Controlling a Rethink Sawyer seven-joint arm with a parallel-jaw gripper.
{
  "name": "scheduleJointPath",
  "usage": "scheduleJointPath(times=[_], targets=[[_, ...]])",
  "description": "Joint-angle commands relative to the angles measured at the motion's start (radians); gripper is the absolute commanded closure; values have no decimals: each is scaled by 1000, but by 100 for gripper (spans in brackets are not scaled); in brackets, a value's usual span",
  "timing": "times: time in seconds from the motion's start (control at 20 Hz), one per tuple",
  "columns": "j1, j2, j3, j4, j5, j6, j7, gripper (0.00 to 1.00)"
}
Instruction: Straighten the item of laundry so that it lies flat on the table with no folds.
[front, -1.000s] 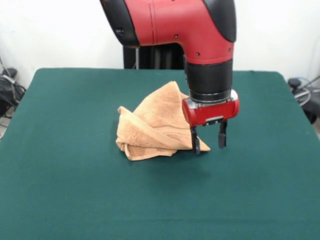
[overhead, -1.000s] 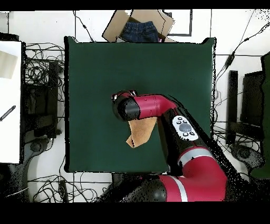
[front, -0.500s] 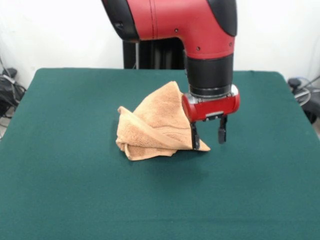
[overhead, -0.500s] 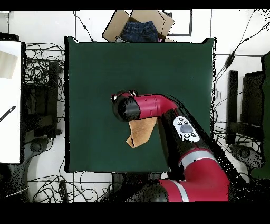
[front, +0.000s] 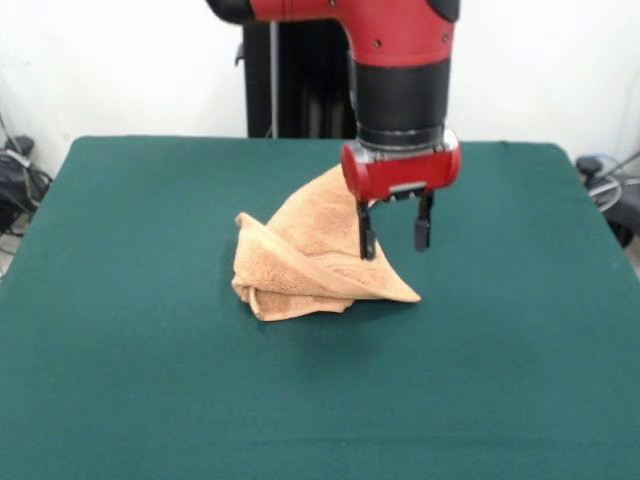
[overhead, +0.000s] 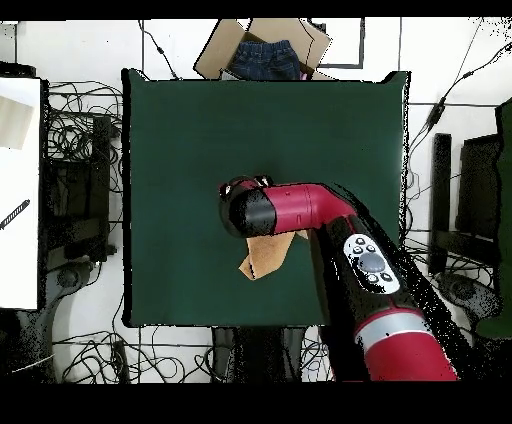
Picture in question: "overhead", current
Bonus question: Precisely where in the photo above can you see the tan terry towel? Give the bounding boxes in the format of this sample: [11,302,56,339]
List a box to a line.
[238,229,310,282]

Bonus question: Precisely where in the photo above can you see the black flat panel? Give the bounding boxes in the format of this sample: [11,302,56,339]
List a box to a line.
[454,133,504,241]

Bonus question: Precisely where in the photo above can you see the dark green table cloth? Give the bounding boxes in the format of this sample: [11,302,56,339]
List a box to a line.
[120,67,411,329]

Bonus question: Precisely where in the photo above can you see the blue denim jeans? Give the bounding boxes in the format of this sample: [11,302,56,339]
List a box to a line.
[228,39,304,82]

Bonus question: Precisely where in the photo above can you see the open cardboard box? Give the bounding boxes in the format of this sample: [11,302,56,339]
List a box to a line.
[193,17,333,82]

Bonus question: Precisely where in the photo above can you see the black upright bar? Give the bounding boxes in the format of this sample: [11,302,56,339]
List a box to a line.
[428,132,453,276]

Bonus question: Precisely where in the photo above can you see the black equipment rack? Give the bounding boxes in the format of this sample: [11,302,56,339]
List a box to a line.
[39,114,117,267]

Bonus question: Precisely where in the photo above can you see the black office chair base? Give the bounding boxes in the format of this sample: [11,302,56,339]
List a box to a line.
[434,271,504,325]
[11,259,99,383]

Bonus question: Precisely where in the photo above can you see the black power strip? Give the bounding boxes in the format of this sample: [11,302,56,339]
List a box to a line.
[110,338,130,383]

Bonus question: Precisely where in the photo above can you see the white side table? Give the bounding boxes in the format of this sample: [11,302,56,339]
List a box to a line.
[0,76,43,311]

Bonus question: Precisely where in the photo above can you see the beige sheet of card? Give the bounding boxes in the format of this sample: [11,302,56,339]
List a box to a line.
[0,94,36,152]

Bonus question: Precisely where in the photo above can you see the black cable with inline plug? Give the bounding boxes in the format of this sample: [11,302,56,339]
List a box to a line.
[137,18,180,80]

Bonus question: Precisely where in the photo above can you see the black rectangular frame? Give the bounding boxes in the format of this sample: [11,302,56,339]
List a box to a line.
[307,17,366,70]

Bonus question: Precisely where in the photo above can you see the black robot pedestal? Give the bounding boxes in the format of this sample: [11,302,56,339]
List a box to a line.
[210,326,307,383]

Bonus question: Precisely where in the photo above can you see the black cable with adapter block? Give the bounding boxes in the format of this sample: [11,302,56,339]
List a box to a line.
[407,39,512,161]

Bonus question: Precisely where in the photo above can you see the tangle of black cables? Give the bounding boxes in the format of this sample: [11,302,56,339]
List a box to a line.
[51,325,213,383]
[44,80,124,193]

